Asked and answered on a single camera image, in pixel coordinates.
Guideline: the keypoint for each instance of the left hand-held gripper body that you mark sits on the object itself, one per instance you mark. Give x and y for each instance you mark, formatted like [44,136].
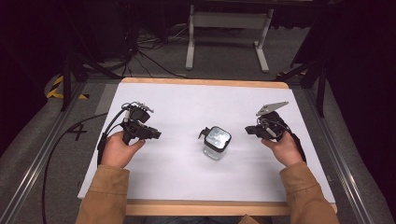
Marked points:
[137,123]

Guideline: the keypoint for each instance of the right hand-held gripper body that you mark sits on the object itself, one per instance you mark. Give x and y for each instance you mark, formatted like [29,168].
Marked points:
[270,123]

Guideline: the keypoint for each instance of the clear square jar black lid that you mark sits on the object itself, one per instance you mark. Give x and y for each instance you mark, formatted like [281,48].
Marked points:
[216,142]

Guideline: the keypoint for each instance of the person's left hand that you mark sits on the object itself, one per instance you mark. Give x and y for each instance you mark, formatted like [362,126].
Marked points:
[120,149]

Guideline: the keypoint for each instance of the person's right hand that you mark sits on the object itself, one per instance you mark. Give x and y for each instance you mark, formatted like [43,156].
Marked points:
[285,151]

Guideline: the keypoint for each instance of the black tripod stand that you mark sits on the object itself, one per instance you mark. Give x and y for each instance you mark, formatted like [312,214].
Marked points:
[311,77]
[77,65]

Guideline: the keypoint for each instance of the yellow black floor tape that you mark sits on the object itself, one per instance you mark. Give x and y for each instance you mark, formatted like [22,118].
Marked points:
[60,90]

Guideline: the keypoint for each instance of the white metal stand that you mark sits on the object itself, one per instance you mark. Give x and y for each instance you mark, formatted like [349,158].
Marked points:
[229,37]

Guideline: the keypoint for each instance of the aluminium floor rail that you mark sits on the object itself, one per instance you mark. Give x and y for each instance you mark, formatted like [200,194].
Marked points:
[339,161]
[37,158]

